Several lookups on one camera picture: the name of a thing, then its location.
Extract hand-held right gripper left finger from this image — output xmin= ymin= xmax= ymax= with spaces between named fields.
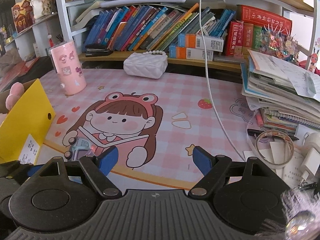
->
xmin=27 ymin=146 xmax=123 ymax=200

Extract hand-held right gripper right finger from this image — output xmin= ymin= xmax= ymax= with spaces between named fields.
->
xmin=187 ymin=146 xmax=289 ymax=200

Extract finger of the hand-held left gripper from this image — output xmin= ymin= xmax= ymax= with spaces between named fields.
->
xmin=0 ymin=160 xmax=37 ymax=180

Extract grey toy car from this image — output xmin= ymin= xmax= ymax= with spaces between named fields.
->
xmin=64 ymin=136 xmax=97 ymax=162

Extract yellow cardboard box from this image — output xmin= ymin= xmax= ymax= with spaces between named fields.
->
xmin=0 ymin=78 xmax=57 ymax=165

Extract pink heart plush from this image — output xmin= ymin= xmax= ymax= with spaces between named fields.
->
xmin=5 ymin=82 xmax=25 ymax=112

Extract black pen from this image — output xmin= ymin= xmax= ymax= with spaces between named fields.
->
xmin=247 ymin=129 xmax=299 ymax=142

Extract pink highlighter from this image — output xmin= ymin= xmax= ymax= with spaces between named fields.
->
xmin=255 ymin=112 xmax=265 ymax=128

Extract patterned washi tape roll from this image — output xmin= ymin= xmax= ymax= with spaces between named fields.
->
xmin=255 ymin=130 xmax=294 ymax=165

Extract white paper sheets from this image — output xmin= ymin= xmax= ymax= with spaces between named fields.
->
xmin=244 ymin=140 xmax=308 ymax=188

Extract white quilted bag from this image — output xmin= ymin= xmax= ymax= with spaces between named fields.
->
xmin=123 ymin=51 xmax=168 ymax=80

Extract pink cartoon cylinder container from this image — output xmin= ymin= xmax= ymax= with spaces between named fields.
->
xmin=50 ymin=40 xmax=87 ymax=96

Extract orange blue white box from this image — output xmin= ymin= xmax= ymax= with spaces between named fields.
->
xmin=169 ymin=44 xmax=214 ymax=62
xmin=178 ymin=33 xmax=224 ymax=52

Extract white charger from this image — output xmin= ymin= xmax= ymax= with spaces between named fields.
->
xmin=301 ymin=132 xmax=320 ymax=182

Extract black flat case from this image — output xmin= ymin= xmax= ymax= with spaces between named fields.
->
xmin=85 ymin=44 xmax=113 ymax=57

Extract stack of papers and notebooks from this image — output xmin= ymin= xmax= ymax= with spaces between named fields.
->
xmin=240 ymin=49 xmax=320 ymax=132

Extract small dark metal tool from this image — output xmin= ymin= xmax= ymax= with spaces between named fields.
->
xmin=297 ymin=181 xmax=320 ymax=192

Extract blurred shiny fuzzy trim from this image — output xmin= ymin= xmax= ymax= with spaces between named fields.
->
xmin=281 ymin=190 xmax=320 ymax=240

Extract brown crumpled cloth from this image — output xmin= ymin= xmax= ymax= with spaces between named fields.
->
xmin=0 ymin=48 xmax=24 ymax=64

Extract thick red dictionary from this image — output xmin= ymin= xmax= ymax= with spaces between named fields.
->
xmin=225 ymin=21 xmax=244 ymax=57

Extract red green dictionary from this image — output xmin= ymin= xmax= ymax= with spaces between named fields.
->
xmin=241 ymin=22 xmax=262 ymax=53

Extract row of colourful books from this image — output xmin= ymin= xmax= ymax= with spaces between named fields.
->
xmin=85 ymin=4 xmax=237 ymax=53

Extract colourful flower ornament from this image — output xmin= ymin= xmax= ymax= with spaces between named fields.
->
xmin=261 ymin=24 xmax=300 ymax=62

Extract cartoon deer figure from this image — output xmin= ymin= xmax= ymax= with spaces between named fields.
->
xmin=306 ymin=46 xmax=320 ymax=74

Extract cream worn book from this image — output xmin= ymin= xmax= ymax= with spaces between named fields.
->
xmin=75 ymin=1 xmax=103 ymax=27

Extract white wooden bookshelf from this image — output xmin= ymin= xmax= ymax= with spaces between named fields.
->
xmin=54 ymin=0 xmax=315 ymax=73

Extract fortune god paper decoration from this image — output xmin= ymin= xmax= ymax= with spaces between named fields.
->
xmin=11 ymin=0 xmax=34 ymax=33

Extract large red book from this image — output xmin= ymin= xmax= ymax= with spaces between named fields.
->
xmin=237 ymin=4 xmax=292 ymax=35

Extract cream decorative bag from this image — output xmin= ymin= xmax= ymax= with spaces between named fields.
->
xmin=31 ymin=0 xmax=54 ymax=19

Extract white cable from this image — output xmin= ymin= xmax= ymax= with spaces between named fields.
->
xmin=199 ymin=0 xmax=254 ymax=158

